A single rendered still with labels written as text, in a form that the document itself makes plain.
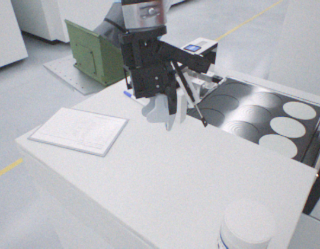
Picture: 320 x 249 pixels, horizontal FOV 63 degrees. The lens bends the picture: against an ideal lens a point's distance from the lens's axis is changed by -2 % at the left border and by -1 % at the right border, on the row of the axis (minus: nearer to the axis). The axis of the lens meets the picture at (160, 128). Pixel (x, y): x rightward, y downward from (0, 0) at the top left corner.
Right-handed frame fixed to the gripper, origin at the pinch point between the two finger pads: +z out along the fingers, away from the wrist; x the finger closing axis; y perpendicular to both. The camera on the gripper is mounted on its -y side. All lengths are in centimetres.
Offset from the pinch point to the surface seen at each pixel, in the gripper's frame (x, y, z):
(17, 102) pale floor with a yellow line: -225, 76, 48
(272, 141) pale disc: -3.0, -30.2, 15.4
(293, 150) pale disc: 2.0, -32.7, 16.8
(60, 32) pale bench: -345, 20, 1
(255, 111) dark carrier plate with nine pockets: -16.4, -34.6, 12.4
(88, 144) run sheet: -9.5, 17.9, 4.1
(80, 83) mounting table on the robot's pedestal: -71, 15, 5
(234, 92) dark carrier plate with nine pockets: -28.8, -35.2, 9.4
